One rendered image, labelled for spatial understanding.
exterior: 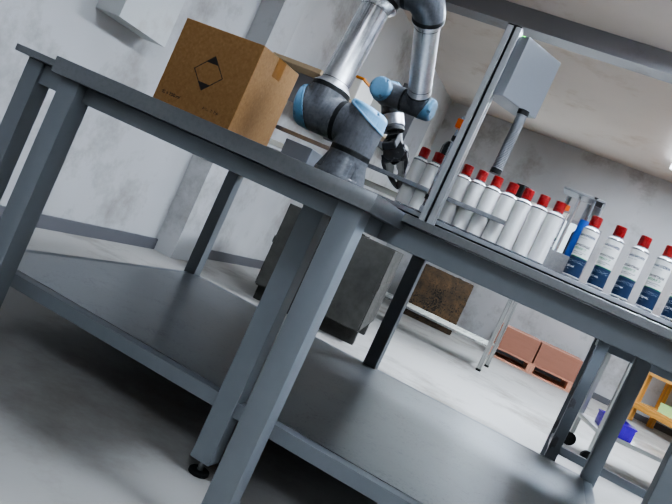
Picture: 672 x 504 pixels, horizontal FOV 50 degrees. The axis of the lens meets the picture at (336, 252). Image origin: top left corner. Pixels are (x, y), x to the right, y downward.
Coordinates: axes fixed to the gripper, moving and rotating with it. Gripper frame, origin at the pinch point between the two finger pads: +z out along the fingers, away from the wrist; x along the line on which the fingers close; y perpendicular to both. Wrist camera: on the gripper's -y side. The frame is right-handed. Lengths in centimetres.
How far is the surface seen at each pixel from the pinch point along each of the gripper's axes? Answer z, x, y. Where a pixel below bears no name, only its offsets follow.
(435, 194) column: 8.0, -15.1, -16.3
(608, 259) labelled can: 31, -63, -2
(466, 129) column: -10.8, -26.0, -15.5
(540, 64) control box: -29, -49, -11
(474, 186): 4.3, -25.5, -2.3
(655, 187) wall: -117, -181, 782
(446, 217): 13.1, -15.7, -1.7
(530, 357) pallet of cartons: 90, -5, 681
